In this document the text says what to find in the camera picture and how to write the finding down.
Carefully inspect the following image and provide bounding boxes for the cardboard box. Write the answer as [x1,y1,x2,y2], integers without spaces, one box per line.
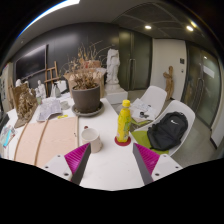
[63,59,107,99]

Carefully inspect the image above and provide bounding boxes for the white torso statue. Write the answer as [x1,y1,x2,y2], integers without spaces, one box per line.
[105,48,121,85]

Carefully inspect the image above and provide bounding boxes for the yellow drink bottle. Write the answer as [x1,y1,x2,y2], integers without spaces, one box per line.
[116,99,132,143]

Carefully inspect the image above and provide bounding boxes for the dark double door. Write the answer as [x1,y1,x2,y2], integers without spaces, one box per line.
[118,29,153,91]

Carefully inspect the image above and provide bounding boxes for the white cabinet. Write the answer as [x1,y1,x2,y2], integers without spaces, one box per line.
[0,63,16,111]

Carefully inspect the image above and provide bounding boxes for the wooden figure sculpture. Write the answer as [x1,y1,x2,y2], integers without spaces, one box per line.
[162,65,175,101]

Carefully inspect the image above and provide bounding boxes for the printed paper sheets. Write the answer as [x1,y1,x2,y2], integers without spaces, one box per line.
[36,98,63,122]

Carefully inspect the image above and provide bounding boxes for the glass door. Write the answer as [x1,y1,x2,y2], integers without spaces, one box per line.
[184,43,223,129]

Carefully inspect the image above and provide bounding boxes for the black backpack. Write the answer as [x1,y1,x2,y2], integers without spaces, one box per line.
[146,111,189,152]

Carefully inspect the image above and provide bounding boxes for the wooden easel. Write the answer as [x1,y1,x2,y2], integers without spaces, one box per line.
[44,60,61,98]

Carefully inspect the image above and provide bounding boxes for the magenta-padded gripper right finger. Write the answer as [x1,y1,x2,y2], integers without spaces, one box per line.
[132,142,184,186]

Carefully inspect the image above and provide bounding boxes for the long ceiling light panel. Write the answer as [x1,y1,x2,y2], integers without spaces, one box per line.
[18,0,81,38]

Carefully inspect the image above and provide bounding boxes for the flat round red coaster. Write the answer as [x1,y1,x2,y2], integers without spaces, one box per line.
[114,134,132,147]

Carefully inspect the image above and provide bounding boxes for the white pedestal block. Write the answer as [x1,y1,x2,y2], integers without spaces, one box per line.
[104,83,129,105]

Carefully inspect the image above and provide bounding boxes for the colourful book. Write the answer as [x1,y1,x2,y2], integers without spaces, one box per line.
[0,124,17,148]

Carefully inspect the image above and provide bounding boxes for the white mug with red handle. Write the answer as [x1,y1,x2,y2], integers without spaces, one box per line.
[80,125,103,154]

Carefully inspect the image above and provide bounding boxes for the small white figurine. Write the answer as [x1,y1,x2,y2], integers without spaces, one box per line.
[37,79,47,99]

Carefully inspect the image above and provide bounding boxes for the stack of papers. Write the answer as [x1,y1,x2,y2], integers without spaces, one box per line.
[129,98,157,126]

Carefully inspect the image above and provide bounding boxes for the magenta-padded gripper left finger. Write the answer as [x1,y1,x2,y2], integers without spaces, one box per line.
[42,142,92,186]

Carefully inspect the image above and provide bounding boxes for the black wall screen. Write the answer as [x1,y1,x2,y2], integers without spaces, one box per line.
[14,44,48,81]

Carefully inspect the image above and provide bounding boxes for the black box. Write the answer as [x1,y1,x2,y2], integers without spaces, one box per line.
[0,111,10,133]

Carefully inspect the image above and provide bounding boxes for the grey plant saucer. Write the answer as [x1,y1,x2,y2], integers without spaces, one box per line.
[70,101,105,118]

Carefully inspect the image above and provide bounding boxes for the dried plant in dark pot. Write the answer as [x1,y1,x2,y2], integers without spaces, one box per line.
[68,41,108,114]

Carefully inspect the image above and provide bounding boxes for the light wooden board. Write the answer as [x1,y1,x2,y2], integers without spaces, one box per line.
[13,115,80,168]

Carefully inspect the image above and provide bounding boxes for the clear spray bottle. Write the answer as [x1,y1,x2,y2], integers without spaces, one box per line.
[53,82,62,98]

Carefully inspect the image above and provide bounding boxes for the white chair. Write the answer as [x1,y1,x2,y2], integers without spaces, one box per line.
[49,79,68,98]
[131,85,168,118]
[133,99,196,157]

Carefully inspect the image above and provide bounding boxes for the green seat cushion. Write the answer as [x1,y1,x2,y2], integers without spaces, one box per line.
[130,129,169,156]

